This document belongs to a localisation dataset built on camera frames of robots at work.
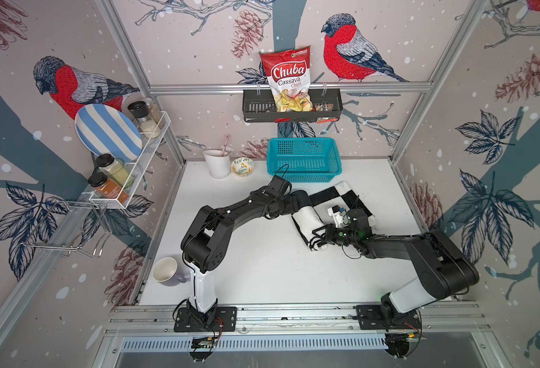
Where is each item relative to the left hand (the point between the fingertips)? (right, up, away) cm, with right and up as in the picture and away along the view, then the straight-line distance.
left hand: (296, 204), depth 93 cm
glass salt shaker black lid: (-57, +31, -10) cm, 65 cm away
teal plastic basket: (+7, +21, +29) cm, 36 cm away
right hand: (+7, -10, -4) cm, 13 cm away
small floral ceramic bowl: (-26, +17, +24) cm, 39 cm away
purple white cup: (-47, -21, -17) cm, 54 cm away
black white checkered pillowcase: (+7, -3, 0) cm, 7 cm away
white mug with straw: (-36, +19, +13) cm, 43 cm away
